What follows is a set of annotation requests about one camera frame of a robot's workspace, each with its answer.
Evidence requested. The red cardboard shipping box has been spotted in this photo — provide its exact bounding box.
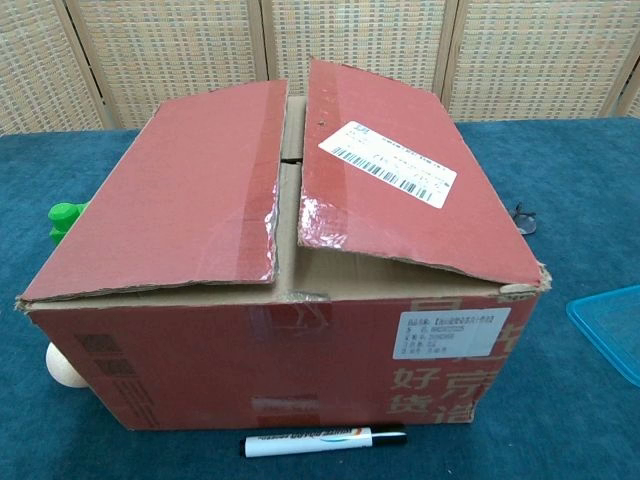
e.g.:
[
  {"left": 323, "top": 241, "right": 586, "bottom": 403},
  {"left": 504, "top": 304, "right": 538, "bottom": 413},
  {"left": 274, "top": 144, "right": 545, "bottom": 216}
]
[{"left": 14, "top": 55, "right": 554, "bottom": 432}]

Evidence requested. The white whiteboard marker pen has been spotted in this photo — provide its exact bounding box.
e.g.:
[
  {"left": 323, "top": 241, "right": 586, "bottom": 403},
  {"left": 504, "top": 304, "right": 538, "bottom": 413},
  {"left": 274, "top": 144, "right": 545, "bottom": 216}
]
[{"left": 238, "top": 423, "right": 409, "bottom": 459}]

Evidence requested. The green toy building block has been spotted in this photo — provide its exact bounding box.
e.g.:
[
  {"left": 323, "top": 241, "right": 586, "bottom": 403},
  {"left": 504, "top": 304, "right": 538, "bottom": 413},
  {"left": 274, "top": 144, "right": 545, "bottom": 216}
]
[{"left": 47, "top": 200, "right": 91, "bottom": 245}]

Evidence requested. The blue carpet table cover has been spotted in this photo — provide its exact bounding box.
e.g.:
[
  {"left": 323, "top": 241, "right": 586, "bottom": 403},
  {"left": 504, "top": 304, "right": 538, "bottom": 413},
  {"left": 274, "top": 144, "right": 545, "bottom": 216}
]
[{"left": 0, "top": 115, "right": 640, "bottom": 480}]

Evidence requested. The beige egg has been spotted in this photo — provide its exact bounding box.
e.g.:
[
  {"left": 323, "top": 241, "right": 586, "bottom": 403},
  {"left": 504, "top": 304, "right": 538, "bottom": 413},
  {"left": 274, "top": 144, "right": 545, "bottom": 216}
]
[{"left": 44, "top": 343, "right": 87, "bottom": 390}]

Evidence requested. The blue plastic container lid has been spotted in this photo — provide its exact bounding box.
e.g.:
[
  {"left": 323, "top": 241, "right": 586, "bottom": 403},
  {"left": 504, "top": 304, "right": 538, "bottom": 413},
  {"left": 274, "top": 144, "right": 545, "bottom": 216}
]
[{"left": 565, "top": 284, "right": 640, "bottom": 387}]

